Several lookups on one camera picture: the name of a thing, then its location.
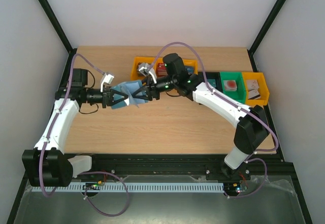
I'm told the teal leather card holder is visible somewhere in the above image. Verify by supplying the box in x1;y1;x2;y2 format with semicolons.
111;80;148;110

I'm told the white pink credit card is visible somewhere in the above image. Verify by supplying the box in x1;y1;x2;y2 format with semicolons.
247;89;261;100

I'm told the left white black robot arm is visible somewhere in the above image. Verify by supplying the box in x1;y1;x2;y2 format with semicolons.
22;69;129;187

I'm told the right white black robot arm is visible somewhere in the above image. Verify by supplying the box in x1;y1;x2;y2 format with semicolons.
132;53;269;179

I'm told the blue card stack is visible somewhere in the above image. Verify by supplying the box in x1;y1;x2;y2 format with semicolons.
185;66;195;74

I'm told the teal card stack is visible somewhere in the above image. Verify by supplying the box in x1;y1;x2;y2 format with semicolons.
208;79;217;88

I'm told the red white card stack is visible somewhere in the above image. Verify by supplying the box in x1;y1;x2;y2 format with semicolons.
223;80;238;91

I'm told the white pink card stack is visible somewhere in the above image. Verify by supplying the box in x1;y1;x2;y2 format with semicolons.
246;79;259;91

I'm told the orange bin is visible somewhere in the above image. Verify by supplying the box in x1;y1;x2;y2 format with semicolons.
154;57;167;77
131;56;154;80
242;72;270;107
183;59;198;74

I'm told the black bin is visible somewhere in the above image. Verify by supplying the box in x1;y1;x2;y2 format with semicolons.
206;72;223;92

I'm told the green bin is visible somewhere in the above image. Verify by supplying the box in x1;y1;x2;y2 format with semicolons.
220;72;246;104

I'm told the far right orange bin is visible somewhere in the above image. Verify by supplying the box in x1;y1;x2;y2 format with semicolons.
242;72;270;107

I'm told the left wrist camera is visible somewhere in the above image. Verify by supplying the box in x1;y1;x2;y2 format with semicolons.
100;73;115;92

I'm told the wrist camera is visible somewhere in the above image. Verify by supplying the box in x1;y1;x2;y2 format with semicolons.
137;62;157;84
100;73;115;92

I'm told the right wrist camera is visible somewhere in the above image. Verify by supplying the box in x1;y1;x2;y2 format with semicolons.
137;62;157;84

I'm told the left black frame post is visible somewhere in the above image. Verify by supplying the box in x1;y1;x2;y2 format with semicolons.
26;0;77;54

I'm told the black frame post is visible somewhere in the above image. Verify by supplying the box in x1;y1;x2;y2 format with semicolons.
26;0;77;54
248;0;286;56

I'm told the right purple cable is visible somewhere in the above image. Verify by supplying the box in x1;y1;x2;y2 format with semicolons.
151;41;279;200

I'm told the purple cable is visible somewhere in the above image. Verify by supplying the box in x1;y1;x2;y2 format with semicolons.
151;41;279;200
39;53;130;217

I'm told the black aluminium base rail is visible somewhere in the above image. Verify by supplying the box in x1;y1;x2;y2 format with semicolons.
57;153;297;181

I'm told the light blue cable duct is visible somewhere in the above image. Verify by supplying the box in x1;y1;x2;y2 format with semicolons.
32;181;224;193

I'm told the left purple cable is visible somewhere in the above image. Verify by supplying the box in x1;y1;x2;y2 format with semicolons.
39;53;130;217

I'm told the right black frame post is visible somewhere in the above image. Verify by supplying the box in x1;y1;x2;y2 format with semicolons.
248;0;286;56

